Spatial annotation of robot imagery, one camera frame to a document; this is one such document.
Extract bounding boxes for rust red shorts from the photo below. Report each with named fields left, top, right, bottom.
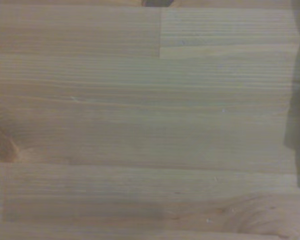
left=141, top=0, right=175, bottom=8

